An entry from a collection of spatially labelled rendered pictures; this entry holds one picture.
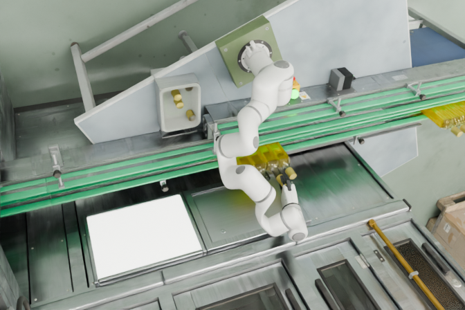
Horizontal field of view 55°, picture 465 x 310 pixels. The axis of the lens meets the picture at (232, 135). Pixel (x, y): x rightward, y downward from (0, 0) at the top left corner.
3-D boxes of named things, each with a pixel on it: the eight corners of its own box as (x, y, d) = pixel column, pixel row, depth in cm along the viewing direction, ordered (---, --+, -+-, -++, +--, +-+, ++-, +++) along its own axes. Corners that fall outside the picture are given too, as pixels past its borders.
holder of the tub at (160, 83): (158, 130, 204) (162, 140, 199) (154, 78, 187) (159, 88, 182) (194, 123, 210) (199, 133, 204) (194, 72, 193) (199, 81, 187)
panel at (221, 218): (83, 220, 189) (95, 288, 165) (81, 215, 187) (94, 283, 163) (276, 172, 217) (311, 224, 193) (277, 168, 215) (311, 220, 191)
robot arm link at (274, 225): (269, 178, 161) (299, 212, 171) (240, 195, 165) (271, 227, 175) (272, 194, 154) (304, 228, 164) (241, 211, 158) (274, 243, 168)
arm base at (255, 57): (233, 48, 185) (245, 66, 174) (259, 32, 184) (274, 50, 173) (247, 74, 196) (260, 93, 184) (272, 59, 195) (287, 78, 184)
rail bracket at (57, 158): (51, 160, 189) (56, 197, 173) (43, 128, 178) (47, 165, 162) (64, 158, 190) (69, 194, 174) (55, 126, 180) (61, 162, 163)
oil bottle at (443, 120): (416, 108, 244) (453, 140, 224) (419, 99, 240) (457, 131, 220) (424, 106, 246) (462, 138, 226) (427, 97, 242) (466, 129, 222)
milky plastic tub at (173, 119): (157, 122, 201) (162, 133, 195) (154, 79, 187) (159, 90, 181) (194, 115, 206) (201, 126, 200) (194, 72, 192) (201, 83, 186)
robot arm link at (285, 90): (256, 89, 182) (271, 112, 171) (257, 61, 174) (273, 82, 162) (278, 85, 184) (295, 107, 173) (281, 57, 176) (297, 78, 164)
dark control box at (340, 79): (327, 82, 226) (336, 91, 220) (330, 68, 221) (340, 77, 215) (341, 79, 228) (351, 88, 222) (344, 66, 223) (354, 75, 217)
